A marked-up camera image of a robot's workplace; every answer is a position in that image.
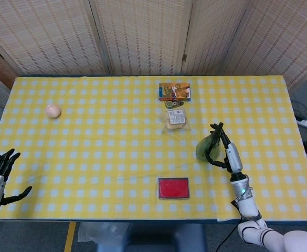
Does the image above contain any pale pink egg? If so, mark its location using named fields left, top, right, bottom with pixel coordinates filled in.
left=45, top=104, right=62, bottom=119

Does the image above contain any green tape dispenser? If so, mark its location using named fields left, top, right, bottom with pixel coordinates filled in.
left=165, top=100, right=184, bottom=109

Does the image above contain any yellow checkered tablecloth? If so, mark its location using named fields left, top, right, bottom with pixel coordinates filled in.
left=0, top=76, right=307, bottom=223

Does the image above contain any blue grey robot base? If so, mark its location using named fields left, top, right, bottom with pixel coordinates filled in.
left=95, top=222, right=207, bottom=252

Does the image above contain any clear bag of snacks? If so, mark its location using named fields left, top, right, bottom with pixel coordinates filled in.
left=160, top=108, right=192, bottom=133

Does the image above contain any green spray bottle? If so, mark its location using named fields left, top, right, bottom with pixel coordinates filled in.
left=195, top=134, right=223, bottom=164

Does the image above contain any red rectangular ink pad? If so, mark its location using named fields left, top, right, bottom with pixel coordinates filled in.
left=157, top=177, right=190, bottom=201

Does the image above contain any woven folding screen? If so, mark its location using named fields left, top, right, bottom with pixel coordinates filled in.
left=0, top=0, right=307, bottom=89

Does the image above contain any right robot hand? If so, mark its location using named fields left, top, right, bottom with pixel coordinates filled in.
left=204, top=122, right=244, bottom=174

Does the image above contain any orange printed carton box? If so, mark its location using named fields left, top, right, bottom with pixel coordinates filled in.
left=158, top=82, right=192, bottom=101

